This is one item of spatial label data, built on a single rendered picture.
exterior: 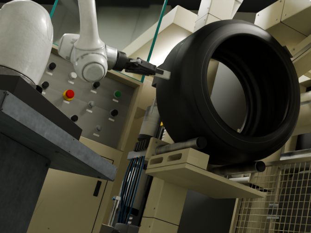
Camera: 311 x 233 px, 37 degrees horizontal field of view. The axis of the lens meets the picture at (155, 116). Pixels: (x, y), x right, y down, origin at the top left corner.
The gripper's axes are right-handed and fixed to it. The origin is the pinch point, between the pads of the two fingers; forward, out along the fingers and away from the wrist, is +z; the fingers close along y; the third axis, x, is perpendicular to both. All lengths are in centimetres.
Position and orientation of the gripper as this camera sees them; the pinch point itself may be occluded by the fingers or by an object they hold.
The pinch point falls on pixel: (161, 73)
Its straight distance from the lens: 182.4
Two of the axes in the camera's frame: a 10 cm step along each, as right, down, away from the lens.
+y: -4.3, 1.7, 8.9
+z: 8.9, 2.3, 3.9
